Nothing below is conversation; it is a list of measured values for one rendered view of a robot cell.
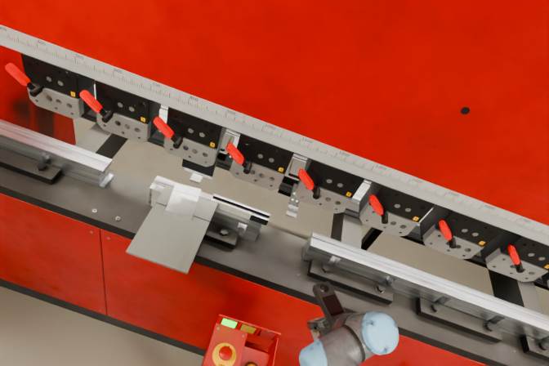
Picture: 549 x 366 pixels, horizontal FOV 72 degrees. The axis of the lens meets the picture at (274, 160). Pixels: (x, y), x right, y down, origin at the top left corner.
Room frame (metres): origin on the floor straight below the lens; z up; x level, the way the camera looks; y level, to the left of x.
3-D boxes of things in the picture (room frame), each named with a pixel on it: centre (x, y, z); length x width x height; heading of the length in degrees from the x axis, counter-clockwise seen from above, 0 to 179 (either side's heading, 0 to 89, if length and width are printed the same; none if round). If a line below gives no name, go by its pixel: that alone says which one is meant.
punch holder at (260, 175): (0.78, 0.04, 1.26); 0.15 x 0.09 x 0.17; 92
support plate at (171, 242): (0.63, 0.20, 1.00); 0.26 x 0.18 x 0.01; 2
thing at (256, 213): (0.79, 0.05, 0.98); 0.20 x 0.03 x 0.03; 92
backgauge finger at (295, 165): (0.96, -0.12, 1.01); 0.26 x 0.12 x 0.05; 2
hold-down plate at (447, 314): (0.76, -0.80, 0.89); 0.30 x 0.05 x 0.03; 92
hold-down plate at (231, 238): (0.72, 0.17, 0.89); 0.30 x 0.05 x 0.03; 92
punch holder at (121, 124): (0.77, 0.43, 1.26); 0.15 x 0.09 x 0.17; 92
